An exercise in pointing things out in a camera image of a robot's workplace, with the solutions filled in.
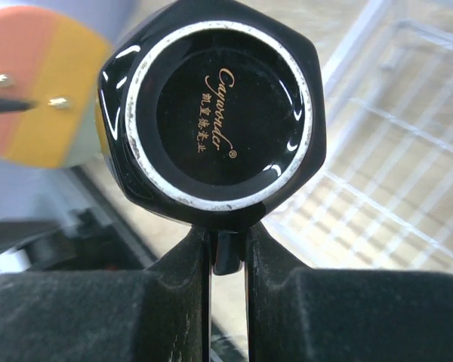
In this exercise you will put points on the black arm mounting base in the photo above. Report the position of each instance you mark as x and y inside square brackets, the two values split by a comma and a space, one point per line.
[60, 220]

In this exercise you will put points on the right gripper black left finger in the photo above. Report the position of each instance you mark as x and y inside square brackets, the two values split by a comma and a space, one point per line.
[160, 313]

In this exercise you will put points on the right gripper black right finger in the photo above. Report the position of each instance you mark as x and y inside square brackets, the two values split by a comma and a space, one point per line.
[298, 313]

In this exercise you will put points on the white wire dish rack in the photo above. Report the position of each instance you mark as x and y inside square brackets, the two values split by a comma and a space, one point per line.
[384, 197]

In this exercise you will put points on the black hexagonal ceramic mug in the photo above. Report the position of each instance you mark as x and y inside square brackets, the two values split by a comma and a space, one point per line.
[212, 114]

